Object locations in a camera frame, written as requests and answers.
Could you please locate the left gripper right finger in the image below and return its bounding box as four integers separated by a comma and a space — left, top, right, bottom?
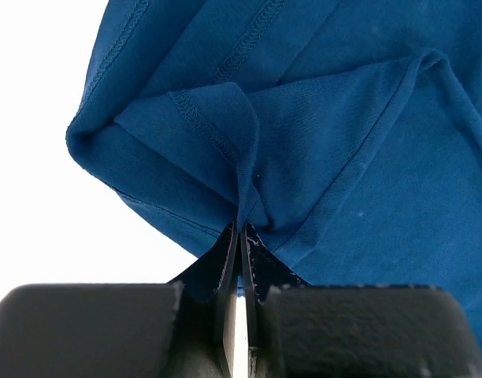
240, 223, 310, 352

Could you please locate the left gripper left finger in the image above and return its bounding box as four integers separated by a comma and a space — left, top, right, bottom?
168, 222, 239, 372

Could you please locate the blue mickey t shirt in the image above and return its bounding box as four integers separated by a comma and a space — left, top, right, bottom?
66, 1, 482, 347

